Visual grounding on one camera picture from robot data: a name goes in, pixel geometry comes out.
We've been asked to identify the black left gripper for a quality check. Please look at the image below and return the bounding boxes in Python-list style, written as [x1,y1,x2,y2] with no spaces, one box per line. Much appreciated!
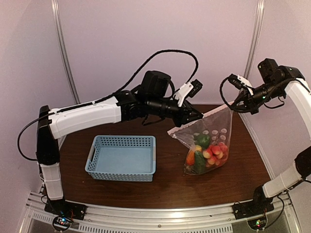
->
[147,96,204,128]

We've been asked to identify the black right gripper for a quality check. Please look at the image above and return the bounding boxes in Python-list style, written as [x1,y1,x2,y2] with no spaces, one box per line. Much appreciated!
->
[231,80,284,114]

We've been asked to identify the clear polka dot zip bag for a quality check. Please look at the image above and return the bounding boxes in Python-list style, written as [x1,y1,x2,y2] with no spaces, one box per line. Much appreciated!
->
[168,104,233,175]

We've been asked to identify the green avocado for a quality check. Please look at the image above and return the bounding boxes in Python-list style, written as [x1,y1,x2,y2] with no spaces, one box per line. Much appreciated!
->
[195,134,211,148]

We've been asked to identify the orange red chili pepper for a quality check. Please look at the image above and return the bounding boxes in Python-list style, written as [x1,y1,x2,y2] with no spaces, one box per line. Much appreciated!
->
[186,145,202,166]

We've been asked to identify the red lychee bunch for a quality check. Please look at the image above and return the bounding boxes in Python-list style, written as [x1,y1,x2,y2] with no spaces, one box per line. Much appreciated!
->
[203,142,229,168]

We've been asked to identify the green cucumber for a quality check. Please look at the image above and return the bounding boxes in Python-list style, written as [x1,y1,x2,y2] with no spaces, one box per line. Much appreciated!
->
[193,151,206,174]

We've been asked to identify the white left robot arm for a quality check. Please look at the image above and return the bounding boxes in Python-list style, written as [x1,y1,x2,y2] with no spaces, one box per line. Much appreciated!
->
[36,70,203,216]

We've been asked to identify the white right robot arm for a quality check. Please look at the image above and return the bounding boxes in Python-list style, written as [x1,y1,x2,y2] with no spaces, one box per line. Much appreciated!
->
[227,58,311,215]

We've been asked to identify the light blue plastic basket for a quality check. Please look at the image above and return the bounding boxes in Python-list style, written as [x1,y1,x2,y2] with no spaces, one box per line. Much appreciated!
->
[85,135,156,182]

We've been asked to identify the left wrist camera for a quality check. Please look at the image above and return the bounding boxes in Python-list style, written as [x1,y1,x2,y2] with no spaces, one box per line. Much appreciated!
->
[173,79,203,107]

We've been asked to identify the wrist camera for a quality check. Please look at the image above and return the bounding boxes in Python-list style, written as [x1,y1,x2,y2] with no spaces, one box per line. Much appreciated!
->
[173,79,203,107]
[228,74,254,96]

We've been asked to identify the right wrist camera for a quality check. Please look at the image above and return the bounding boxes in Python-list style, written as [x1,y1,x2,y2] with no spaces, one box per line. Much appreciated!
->
[228,74,254,96]

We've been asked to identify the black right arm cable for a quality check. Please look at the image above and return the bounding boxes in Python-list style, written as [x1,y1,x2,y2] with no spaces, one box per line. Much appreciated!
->
[219,76,311,114]

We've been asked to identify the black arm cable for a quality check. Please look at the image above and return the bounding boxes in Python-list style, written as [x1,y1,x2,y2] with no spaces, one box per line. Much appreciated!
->
[17,49,199,162]
[219,76,311,114]

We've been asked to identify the right aluminium frame post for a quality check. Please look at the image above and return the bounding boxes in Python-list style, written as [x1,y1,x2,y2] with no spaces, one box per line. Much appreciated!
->
[244,0,265,79]

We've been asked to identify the aluminium frame post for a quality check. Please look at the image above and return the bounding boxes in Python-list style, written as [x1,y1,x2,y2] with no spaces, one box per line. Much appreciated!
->
[244,0,265,79]
[51,0,81,104]

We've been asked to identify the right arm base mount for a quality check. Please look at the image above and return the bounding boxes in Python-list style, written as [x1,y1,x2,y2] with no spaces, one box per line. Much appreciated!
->
[232,200,274,232]

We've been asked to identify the front aluminium rail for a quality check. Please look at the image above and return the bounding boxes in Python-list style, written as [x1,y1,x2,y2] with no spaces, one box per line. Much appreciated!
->
[17,192,302,233]

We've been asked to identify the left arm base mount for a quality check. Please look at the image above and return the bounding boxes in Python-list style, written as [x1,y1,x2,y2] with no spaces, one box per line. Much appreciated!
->
[44,201,87,232]

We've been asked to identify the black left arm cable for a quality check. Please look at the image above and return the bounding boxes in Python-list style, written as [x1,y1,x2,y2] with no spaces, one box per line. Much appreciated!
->
[17,49,199,162]

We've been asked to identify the left aluminium frame post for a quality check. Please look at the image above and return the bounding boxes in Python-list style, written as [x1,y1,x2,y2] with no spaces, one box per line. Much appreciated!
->
[51,0,81,104]

